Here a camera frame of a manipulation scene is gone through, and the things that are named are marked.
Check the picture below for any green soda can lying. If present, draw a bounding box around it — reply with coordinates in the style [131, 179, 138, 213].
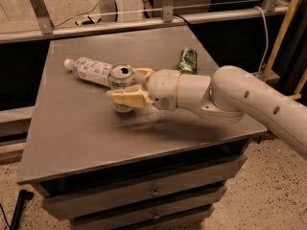
[177, 48, 198, 74]

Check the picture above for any yellow wooden pole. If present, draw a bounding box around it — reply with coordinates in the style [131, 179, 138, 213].
[262, 0, 302, 82]

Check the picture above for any black stand leg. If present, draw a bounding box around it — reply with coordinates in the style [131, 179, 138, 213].
[0, 189, 34, 230]

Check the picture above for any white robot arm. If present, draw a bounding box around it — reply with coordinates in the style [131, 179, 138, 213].
[106, 66, 307, 160]

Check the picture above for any clear plastic water bottle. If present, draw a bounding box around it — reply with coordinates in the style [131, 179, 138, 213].
[64, 57, 112, 87]

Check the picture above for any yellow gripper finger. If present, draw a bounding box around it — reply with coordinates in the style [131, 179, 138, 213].
[106, 84, 154, 108]
[132, 68, 154, 85]

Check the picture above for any white cable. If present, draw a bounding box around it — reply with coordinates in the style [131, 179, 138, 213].
[253, 6, 270, 79]

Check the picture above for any metal railing frame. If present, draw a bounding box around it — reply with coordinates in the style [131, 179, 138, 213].
[0, 0, 307, 45]

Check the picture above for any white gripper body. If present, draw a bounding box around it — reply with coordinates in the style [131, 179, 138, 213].
[146, 69, 180, 111]

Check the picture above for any silver 7up soda can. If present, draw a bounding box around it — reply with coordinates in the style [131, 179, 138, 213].
[107, 62, 136, 114]

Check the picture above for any grey drawer cabinet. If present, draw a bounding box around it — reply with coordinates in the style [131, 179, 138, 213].
[17, 26, 264, 230]

